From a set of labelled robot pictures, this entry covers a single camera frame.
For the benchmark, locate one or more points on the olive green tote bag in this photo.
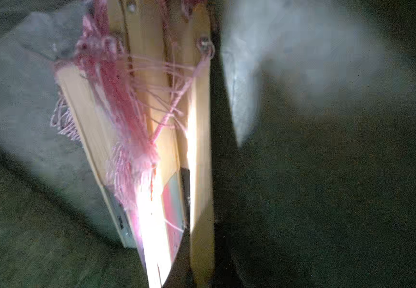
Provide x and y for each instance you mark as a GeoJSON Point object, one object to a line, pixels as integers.
{"type": "Point", "coordinates": [313, 119]}

